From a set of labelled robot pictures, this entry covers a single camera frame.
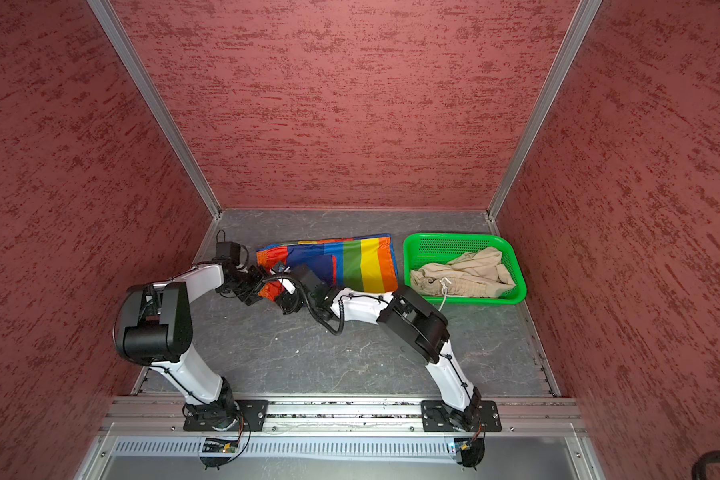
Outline green plastic basket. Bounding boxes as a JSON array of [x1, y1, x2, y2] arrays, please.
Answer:
[[403, 233, 527, 305]]

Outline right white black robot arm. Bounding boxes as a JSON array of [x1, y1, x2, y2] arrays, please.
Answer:
[[265, 265, 482, 432]]

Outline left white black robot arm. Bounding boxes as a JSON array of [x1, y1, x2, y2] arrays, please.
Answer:
[[112, 262, 268, 432]]

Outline beige shorts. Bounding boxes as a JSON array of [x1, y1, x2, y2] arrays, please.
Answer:
[[409, 247, 516, 299]]

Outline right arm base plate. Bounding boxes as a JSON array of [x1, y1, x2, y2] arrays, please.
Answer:
[[420, 400, 502, 433]]

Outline base connector board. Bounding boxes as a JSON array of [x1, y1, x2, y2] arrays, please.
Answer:
[[201, 438, 240, 456], [451, 438, 485, 469]]

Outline right base connector board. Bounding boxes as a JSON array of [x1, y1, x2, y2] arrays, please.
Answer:
[[451, 438, 485, 469]]

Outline right aluminium corner post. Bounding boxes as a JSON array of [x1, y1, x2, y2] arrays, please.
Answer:
[[486, 0, 602, 227]]

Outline black cable bottom right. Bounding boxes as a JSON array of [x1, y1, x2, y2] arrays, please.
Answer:
[[691, 449, 720, 480]]

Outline white perforated vent strip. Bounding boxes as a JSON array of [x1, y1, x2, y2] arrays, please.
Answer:
[[113, 437, 455, 461]]

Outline aluminium corner post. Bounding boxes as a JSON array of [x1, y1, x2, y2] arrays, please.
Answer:
[[87, 0, 223, 219], [486, 0, 602, 227]]

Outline rainbow striped shorts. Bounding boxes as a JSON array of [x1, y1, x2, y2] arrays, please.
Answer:
[[255, 235, 398, 293]]

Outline left aluminium corner post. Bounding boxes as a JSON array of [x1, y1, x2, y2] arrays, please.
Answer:
[[87, 0, 223, 219]]

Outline left base connector board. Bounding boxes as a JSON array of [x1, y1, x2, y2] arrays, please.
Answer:
[[201, 438, 240, 456]]

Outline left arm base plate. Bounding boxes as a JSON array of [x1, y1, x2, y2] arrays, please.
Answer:
[[182, 399, 269, 433]]

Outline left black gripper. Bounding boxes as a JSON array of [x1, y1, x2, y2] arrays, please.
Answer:
[[221, 264, 276, 305]]

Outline aluminium front rail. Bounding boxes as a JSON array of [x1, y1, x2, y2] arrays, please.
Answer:
[[97, 394, 589, 438]]

